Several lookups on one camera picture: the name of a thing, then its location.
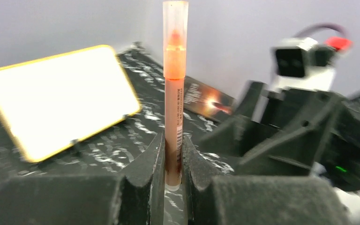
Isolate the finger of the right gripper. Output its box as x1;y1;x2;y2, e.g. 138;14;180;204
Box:
198;81;279;157

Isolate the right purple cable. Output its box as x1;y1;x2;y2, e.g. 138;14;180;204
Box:
292;22;352;39

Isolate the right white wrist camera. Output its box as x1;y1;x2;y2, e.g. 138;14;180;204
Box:
270;37;353;92

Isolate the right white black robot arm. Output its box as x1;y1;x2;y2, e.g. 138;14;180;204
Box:
198;82;360;222

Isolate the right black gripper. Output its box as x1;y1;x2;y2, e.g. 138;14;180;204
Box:
235;88;360;192

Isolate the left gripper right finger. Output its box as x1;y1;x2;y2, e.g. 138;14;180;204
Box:
182;137;351;225

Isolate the white board yellow frame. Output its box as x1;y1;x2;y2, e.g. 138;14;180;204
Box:
0;45;142;163

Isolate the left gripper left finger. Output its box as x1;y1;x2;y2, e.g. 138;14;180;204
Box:
0;133;165;225

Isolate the orange marker pen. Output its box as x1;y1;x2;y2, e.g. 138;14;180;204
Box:
164;28;186;192

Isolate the dark paperback book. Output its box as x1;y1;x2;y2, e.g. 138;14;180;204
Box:
184;76;234;122

